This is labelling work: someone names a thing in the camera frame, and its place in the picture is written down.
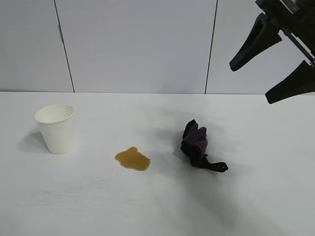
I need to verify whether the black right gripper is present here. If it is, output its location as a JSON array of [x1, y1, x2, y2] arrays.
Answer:
[[229, 0, 315, 104]]

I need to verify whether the purple and black cloth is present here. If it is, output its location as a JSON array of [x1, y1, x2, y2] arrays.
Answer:
[[180, 119, 229, 173]]

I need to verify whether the white paper cup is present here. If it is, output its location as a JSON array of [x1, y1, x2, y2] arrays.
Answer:
[[33, 104, 75, 155]]

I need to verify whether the brown liquid spill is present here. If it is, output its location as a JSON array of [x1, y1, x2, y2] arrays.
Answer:
[[114, 146, 152, 172]]

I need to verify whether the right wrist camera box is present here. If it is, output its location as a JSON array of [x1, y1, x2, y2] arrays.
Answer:
[[255, 0, 300, 14]]

